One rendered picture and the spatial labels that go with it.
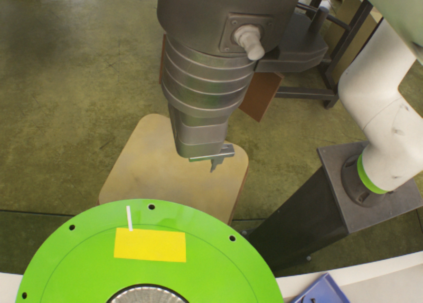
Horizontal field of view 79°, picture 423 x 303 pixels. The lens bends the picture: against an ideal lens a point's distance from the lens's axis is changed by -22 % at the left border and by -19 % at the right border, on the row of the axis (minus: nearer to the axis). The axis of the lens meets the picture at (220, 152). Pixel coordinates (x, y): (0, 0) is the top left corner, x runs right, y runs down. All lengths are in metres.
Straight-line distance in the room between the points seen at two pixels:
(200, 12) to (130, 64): 1.83
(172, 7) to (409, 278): 0.66
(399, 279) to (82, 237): 0.58
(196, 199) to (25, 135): 1.21
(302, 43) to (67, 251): 0.30
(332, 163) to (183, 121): 0.59
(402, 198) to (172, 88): 0.79
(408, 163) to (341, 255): 1.11
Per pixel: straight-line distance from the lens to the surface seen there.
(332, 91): 2.03
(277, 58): 0.23
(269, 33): 0.19
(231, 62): 0.21
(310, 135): 1.93
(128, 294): 0.32
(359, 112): 0.70
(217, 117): 0.26
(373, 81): 0.66
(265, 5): 0.17
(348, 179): 0.79
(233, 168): 0.91
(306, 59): 0.25
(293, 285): 0.55
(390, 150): 0.68
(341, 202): 0.79
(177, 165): 0.89
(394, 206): 0.90
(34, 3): 2.81
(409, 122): 0.68
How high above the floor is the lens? 1.41
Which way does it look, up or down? 58 degrees down
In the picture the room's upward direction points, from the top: 22 degrees clockwise
